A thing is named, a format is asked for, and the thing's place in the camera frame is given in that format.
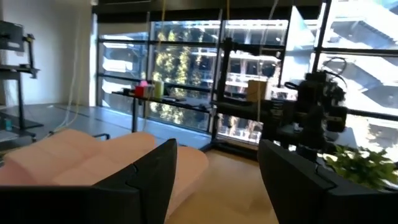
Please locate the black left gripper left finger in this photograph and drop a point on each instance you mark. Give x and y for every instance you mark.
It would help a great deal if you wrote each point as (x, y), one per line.
(93, 205)

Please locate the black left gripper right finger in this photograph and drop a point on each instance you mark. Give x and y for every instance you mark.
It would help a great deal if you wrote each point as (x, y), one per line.
(311, 199)

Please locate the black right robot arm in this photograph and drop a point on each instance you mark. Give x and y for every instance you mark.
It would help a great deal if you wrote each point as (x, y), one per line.
(311, 102)

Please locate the green artificial plant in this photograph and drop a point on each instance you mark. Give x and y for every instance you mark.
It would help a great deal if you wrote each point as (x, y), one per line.
(360, 168)

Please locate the small teal object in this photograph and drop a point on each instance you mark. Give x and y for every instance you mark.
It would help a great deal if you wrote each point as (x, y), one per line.
(8, 124)

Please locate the cardboard box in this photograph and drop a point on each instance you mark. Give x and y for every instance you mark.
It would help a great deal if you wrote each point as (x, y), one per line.
(257, 91)

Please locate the red box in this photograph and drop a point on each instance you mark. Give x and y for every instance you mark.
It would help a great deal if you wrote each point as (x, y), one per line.
(140, 91)

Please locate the black side desk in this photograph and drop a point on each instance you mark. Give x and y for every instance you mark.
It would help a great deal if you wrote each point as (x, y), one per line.
(174, 102)

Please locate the small pink object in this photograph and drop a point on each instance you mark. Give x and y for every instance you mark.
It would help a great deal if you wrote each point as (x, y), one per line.
(143, 83)

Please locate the black equipment cart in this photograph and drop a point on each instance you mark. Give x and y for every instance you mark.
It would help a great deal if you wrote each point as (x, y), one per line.
(20, 93)

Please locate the black metal pole stand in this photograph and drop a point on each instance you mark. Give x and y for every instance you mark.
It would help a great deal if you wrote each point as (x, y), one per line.
(224, 93)

